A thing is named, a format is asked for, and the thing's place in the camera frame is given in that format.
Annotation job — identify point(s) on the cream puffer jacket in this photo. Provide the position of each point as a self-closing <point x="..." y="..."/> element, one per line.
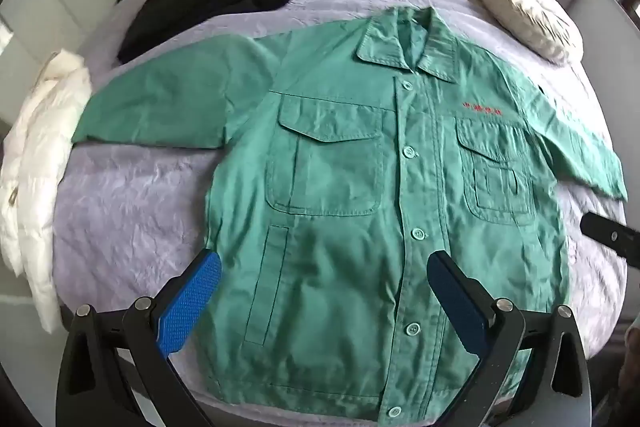
<point x="530" y="17"/>

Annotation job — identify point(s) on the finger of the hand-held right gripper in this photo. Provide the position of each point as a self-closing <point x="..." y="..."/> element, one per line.
<point x="612" y="234"/>

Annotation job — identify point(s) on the purple bed blanket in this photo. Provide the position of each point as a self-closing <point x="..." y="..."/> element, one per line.
<point x="150" y="187"/>

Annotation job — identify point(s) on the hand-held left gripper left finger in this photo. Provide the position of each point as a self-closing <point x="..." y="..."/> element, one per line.
<point x="189" y="302"/>

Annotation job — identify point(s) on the green work jacket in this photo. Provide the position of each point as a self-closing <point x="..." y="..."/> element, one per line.
<point x="350" y="167"/>

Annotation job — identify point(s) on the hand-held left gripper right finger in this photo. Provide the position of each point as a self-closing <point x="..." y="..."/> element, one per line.
<point x="462" y="307"/>

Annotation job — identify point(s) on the white puffer jacket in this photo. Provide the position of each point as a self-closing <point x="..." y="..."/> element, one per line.
<point x="35" y="167"/>

